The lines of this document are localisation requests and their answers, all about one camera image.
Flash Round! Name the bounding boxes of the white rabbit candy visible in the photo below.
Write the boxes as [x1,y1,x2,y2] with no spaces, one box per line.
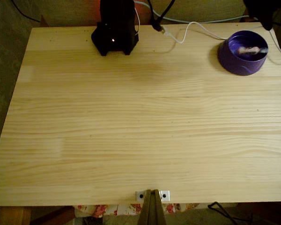
[237,46,269,55]

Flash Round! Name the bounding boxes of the purple plastic bowl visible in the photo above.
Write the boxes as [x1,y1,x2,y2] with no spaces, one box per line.
[217,30,269,76]

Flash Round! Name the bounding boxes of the floral cloth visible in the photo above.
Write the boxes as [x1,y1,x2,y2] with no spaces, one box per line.
[72,202,200,219]

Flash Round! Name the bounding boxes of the wooden table leg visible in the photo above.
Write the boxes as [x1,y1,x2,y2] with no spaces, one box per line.
[0,206,32,225]

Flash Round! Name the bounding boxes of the pale blue cable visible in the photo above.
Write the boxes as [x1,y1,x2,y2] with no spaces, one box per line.
[133,0,259,24]

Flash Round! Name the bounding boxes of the white USB cable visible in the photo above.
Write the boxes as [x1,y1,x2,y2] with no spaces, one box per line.
[162,21,281,59]

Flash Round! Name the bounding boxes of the black USB cable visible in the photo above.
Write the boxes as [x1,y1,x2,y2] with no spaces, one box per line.
[154,0,177,32]

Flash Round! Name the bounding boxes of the black power cable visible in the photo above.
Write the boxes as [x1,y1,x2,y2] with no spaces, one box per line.
[146,0,158,26]

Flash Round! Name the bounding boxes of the looped black cable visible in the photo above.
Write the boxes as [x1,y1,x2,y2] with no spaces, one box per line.
[207,201,255,225]

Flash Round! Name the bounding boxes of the metal mounting bracket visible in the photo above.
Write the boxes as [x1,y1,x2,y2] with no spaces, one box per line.
[135,190,171,203]

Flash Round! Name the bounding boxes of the dark camera stand pole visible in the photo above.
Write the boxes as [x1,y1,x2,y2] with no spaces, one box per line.
[137,188,167,225]

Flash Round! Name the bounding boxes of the thin black cable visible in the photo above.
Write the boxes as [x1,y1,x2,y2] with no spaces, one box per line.
[11,0,42,23]

